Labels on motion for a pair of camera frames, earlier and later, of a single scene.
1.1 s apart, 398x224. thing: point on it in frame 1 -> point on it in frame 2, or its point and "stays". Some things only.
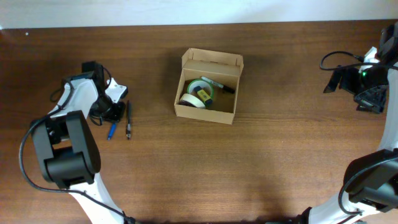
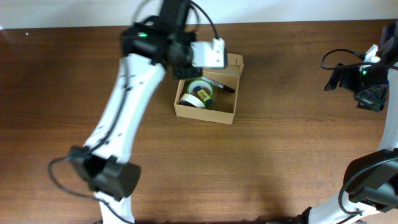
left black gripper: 113,111 -> 187,72
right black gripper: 345,81 stays
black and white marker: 229,89 stays
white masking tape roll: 189,99 stays
